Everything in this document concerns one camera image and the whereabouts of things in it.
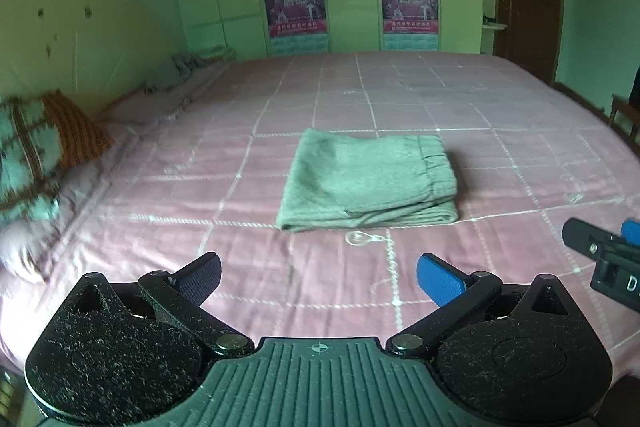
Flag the calendar poster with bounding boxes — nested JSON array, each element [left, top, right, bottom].
[[264, 0, 329, 57], [381, 0, 439, 51]]

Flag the grey crumpled cloth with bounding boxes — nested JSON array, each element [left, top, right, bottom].
[[143, 46, 236, 94]]

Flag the cream headboard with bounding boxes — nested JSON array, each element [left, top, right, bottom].
[[1, 0, 180, 115]]

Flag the teal patterned pillow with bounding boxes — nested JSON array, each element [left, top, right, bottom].
[[1, 98, 62, 225]]

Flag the grey green pants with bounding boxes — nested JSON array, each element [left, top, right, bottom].
[[277, 129, 459, 233]]

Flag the right lower calendar poster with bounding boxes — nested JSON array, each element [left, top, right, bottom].
[[381, 0, 439, 51]]

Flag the orange striped pillow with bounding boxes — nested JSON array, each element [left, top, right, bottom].
[[42, 91, 114, 170]]

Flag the dark wooden chair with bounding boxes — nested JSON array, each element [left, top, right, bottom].
[[608, 95, 639, 141]]

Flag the pink checked bed sheet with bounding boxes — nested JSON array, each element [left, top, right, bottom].
[[1, 52, 639, 375]]

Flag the left lower calendar poster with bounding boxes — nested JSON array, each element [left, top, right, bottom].
[[264, 0, 329, 57]]

